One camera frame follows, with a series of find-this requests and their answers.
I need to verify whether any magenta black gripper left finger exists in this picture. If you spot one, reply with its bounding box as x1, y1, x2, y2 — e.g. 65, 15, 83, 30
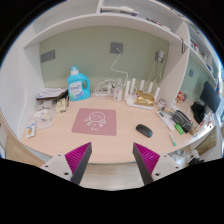
41, 142, 92, 185

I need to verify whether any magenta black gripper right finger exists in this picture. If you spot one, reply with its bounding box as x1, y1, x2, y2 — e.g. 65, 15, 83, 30
133, 143, 181, 185

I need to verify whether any black computer mouse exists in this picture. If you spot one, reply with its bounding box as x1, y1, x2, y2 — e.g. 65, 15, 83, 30
136, 124, 153, 138

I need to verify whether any pink mouse pad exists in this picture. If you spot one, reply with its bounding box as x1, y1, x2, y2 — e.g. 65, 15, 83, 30
72, 108, 117, 136

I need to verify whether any green white marker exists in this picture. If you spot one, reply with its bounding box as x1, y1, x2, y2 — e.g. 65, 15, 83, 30
169, 133, 177, 146

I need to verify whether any green small box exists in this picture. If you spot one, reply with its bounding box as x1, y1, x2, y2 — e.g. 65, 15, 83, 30
175, 124, 184, 135

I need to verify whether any white calculator remote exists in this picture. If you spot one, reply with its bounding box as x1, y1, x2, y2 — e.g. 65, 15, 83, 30
157, 111, 175, 131

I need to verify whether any small yellow white packet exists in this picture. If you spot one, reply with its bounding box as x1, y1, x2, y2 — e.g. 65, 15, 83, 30
26, 120, 36, 138

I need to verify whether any grey pencil case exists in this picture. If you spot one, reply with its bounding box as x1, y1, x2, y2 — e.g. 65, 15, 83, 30
172, 110, 192, 133

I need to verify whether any clear plastic bag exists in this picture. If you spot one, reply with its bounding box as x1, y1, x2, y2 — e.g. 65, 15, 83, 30
33, 108, 56, 130

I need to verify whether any yellow snack packet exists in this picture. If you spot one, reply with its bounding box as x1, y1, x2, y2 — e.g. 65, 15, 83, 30
56, 98, 67, 113

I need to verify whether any gold foil bag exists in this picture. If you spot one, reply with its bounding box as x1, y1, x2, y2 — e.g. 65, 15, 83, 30
135, 90, 155, 106

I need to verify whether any stack of books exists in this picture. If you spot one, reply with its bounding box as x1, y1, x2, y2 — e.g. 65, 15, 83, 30
36, 88, 67, 100

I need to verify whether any white wifi router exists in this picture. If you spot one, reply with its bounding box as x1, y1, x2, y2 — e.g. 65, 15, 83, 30
124, 78, 160, 110

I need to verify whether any blue detergent bottle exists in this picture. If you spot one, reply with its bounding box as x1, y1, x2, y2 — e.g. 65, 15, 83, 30
67, 66, 91, 101

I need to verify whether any clear glass jar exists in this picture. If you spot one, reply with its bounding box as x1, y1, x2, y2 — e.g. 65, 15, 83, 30
113, 84, 123, 102

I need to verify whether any black computer monitor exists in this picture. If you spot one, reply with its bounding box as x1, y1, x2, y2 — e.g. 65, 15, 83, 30
200, 82, 221, 113

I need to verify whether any white charging cable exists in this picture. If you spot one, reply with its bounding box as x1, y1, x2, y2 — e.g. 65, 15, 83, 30
110, 47, 130, 88

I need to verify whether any grey wall panel left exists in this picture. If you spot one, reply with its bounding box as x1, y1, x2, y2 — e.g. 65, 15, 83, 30
40, 50, 55, 63

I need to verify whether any white wall adapter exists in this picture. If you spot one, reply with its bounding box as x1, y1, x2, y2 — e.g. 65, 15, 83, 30
155, 50, 165, 63

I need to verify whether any grey wall socket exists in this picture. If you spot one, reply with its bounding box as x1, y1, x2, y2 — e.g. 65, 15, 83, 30
110, 42, 123, 54

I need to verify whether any white wall shelf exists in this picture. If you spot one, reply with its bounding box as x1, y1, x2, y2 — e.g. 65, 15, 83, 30
25, 0, 219, 82

